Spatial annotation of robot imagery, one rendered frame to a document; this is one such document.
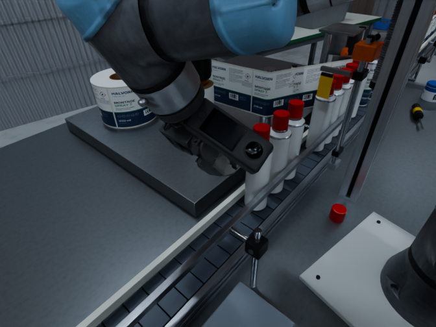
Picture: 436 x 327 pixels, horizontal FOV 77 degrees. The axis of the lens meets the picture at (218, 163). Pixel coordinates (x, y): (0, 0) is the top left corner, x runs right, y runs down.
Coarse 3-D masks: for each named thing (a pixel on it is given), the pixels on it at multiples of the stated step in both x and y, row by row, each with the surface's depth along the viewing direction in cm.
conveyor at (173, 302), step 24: (312, 168) 74; (288, 192) 67; (264, 216) 61; (240, 240) 56; (168, 264) 52; (216, 264) 52; (144, 288) 48; (192, 288) 48; (120, 312) 45; (168, 312) 45
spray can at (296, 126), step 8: (288, 104) 60; (296, 104) 59; (296, 112) 59; (296, 120) 61; (304, 120) 62; (296, 128) 61; (296, 136) 62; (296, 144) 63; (296, 152) 65; (288, 160) 66; (296, 168) 69; (288, 176) 69
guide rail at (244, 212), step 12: (324, 132) 73; (312, 144) 68; (300, 156) 64; (288, 168) 61; (276, 180) 58; (264, 192) 55; (252, 204) 53; (240, 216) 50; (228, 228) 48; (216, 240) 46; (204, 252) 45; (192, 264) 43; (180, 276) 42; (156, 288) 40; (168, 288) 40; (144, 300) 38; (156, 300) 39; (132, 312) 37; (144, 312) 38; (120, 324) 36; (132, 324) 37
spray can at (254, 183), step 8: (256, 128) 51; (264, 128) 51; (264, 136) 51; (264, 168) 54; (248, 176) 57; (256, 176) 56; (264, 176) 56; (248, 184) 58; (256, 184) 57; (264, 184) 57; (248, 192) 59; (256, 192) 58; (248, 200) 61; (264, 200) 60; (256, 208) 61; (264, 208) 62
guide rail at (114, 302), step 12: (240, 192) 62; (228, 204) 60; (216, 216) 58; (192, 228) 54; (204, 228) 56; (180, 240) 52; (192, 240) 54; (168, 252) 50; (156, 264) 48; (144, 276) 47; (132, 288) 45; (108, 300) 43; (120, 300) 44; (96, 312) 42; (108, 312) 43; (84, 324) 41; (96, 324) 42
